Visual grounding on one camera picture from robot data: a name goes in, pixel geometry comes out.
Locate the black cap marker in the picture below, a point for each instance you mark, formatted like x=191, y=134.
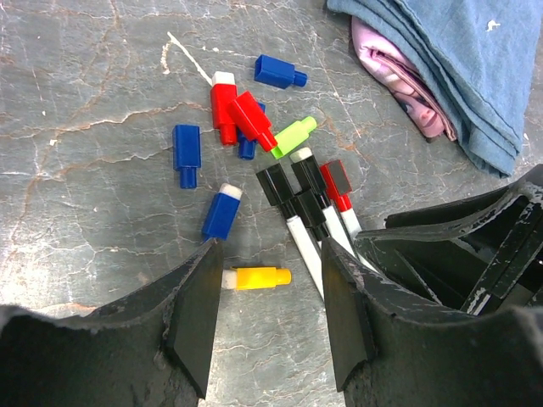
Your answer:
x=280, y=194
x=308, y=209

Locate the blue cap marker group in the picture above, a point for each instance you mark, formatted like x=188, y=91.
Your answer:
x=338, y=189

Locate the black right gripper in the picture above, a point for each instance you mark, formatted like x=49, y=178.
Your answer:
x=477, y=255

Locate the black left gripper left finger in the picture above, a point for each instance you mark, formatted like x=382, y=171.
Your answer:
x=152, y=347

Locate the blue folded cloth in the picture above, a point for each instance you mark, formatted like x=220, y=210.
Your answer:
x=476, y=57

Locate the pink folded cloth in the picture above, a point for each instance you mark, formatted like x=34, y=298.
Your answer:
x=389, y=66

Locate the red cap marker left group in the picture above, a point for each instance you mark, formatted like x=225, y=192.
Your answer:
x=309, y=177

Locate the yellow pen cap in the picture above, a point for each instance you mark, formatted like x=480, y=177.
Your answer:
x=251, y=278

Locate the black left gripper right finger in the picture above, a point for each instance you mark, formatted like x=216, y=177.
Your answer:
x=392, y=347

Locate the blue pen cap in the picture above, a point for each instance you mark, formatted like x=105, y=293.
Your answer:
x=222, y=212
x=248, y=144
x=278, y=73
x=186, y=154

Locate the red pen cap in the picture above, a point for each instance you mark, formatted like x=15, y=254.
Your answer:
x=267, y=139
x=223, y=91

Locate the green pen cap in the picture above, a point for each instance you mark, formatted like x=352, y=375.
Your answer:
x=292, y=136

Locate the black cap marker outer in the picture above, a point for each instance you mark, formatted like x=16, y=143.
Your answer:
x=280, y=194

